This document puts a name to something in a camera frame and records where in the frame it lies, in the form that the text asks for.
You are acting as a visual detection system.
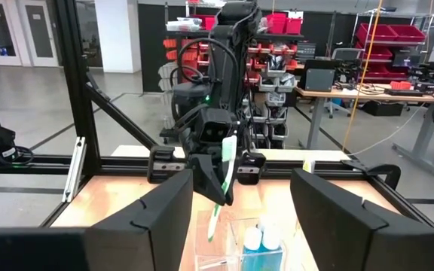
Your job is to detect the clear plastic boxes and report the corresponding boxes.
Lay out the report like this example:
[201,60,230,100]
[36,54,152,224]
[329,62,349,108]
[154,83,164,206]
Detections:
[166,17,203,33]

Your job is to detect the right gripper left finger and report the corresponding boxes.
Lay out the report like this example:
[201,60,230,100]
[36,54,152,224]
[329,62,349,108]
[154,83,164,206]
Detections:
[0,169,194,271]

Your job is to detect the wooden top desk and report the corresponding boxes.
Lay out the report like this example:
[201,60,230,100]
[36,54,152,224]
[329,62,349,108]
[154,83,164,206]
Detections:
[295,85,434,178]

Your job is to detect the red storage bin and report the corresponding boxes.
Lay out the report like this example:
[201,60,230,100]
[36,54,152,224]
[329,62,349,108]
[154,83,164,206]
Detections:
[363,63,410,82]
[359,44,395,63]
[265,13,288,35]
[190,14,217,31]
[389,24,427,43]
[355,23,399,43]
[285,17,304,35]

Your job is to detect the black aluminium table frame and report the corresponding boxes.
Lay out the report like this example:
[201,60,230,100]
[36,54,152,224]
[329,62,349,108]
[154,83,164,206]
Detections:
[0,0,434,230]

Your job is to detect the parts bin rack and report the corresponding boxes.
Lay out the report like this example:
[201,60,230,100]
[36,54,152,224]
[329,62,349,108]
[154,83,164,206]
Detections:
[158,0,304,150]

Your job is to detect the black monitor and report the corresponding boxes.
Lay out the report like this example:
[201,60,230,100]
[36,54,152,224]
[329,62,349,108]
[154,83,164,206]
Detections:
[299,59,337,93]

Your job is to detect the black frame corner handle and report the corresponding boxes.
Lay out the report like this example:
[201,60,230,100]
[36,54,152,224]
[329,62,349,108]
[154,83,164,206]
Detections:
[341,157,402,191]

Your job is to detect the green white toothbrush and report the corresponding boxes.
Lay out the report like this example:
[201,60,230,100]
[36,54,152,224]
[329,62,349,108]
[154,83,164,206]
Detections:
[206,135,238,243]

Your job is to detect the white building column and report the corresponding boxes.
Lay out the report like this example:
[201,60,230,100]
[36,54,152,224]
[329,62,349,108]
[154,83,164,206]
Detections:
[94,0,142,75]

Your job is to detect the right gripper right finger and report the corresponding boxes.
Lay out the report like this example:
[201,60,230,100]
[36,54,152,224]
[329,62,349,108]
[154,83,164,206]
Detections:
[290,169,434,271]

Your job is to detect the yellow hanging cable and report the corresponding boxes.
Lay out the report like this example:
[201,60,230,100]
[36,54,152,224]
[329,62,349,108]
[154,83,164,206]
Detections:
[341,0,384,154]

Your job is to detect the clear acrylic organizer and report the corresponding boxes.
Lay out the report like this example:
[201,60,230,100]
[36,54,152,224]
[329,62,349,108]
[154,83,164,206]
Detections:
[193,209,297,271]

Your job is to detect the silver bracket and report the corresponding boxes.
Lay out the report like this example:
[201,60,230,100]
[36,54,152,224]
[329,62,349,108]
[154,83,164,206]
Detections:
[61,135,87,203]

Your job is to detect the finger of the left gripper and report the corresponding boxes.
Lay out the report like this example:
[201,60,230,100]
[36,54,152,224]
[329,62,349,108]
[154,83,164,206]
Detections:
[224,161,241,207]
[189,153,228,207]

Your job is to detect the blue mouthwash bottle white cap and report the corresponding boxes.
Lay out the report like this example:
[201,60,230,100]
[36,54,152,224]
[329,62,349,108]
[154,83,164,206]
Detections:
[241,225,264,271]
[261,221,284,271]

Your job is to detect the black case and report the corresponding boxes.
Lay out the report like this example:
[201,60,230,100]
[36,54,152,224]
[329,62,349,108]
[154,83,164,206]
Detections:
[362,99,405,117]

